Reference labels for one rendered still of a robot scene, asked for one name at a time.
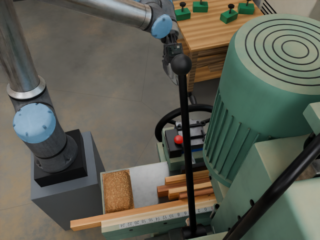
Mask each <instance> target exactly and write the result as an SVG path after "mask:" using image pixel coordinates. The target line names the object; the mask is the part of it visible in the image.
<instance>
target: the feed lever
mask: <svg viewBox="0 0 320 240"><path fill-rule="evenodd" d="M170 65H171V69H172V71H173V72H174V73H175V74H177V75H178V81H179V94H180V111H181V123H182V135H183V147H184V159H185V172H186V184H187V196H188V208H189V220H190V225H189V226H185V227H181V229H180V238H181V240H188V239H192V238H197V237H202V236H206V235H207V233H206V230H205V228H204V226H203V225H202V224H201V223H200V224H196V212H195V198H194V184H193V169H192V155H191V141H190V120H189V106H188V92H187V77H186V74H188V73H189V71H190V70H191V67H192V62H191V59H190V58H189V57H188V56H187V55H185V54H178V55H176V56H175V57H174V58H173V59H172V61H171V64H170Z"/></svg>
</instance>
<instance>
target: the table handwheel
mask: <svg viewBox="0 0 320 240"><path fill-rule="evenodd" d="M188 106H189V112H194V111H206V112H210V113H212V110H213V106H212V105H209V104H191V105H188ZM180 115H181V111H180V108H177V109H175V110H173V111H171V112H169V113H168V114H166V115H165V116H164V117H163V118H162V119H161V120H160V121H159V122H158V124H157V125H156V128H155V137H156V139H157V140H158V141H159V142H162V133H161V132H162V129H163V127H164V126H165V125H166V124H167V123H170V124H173V125H175V123H176V121H174V120H172V119H174V118H175V117H177V116H180ZM203 121H204V122H206V123H209V122H210V118H209V119H206V120H203Z"/></svg>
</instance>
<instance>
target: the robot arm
mask: <svg viewBox="0 0 320 240"><path fill-rule="evenodd" d="M38 1H41V2H45V3H48V4H51V5H55V6H59V7H62V8H66V9H69V10H73V11H77V12H80V13H84V14H87V15H91V16H94V17H98V18H101V19H105V20H109V21H113V22H116V23H120V24H123V25H127V26H130V27H134V28H137V29H139V30H142V31H146V32H149V33H151V35H152V36H153V37H155V38H157V39H159V40H161V42H162V43H164V49H163V54H164V55H163V56H162V57H163V58H164V59H163V60H162V67H163V69H164V71H165V73H166V74H167V76H168V77H169V78H170V80H171V81H172V82H173V83H174V84H175V85H178V84H179V81H178V75H177V76H176V77H177V80H176V79H175V75H174V73H173V71H172V69H171V65H170V64H171V61H172V59H173V58H174V57H175V56H176V55H178V54H184V53H183V48H182V43H177V42H176V40H177V39H178V35H179V29H180V28H178V25H177V20H176V15H175V10H174V5H173V2H172V0H38ZM0 64H1V67H2V69H3V71H4V73H5V75H6V78H7V80H8V82H9V83H8V85H7V93H8V95H9V97H10V100H11V102H12V104H13V106H14V109H15V113H16V114H15V116H14V118H13V128H14V130H15V132H16V134H17V135H18V137H19V138H20V139H21V140H22V141H23V142H24V143H25V144H26V145H27V146H28V148H29V149H30V150H31V151H32V152H33V154H34V160H35V163H36V164H37V166H38V167H39V168H40V169H41V170H42V171H45V172H49V173H54V172H59V171H62V170H64V169H66V168H67V167H68V166H70V165H71V164H72V163H73V162H74V160H75V159H76V157H77V154H78V146H77V143H76V142H75V140H74V139H73V138H72V137H71V136H69V135H67V134H65V132H64V131H63V129H62V127H61V126H60V124H59V121H58V118H57V115H56V113H55V110H54V107H53V104H52V102H51V99H50V95H49V92H48V89H47V86H46V83H45V80H44V79H43V78H42V77H41V76H39V75H38V74H37V71H36V68H35V65H34V62H33V59H32V56H31V53H30V50H29V47H28V44H27V41H26V38H25V35H24V32H23V29H22V27H21V24H20V20H19V17H18V15H17V12H16V9H15V6H14V3H13V0H0Z"/></svg>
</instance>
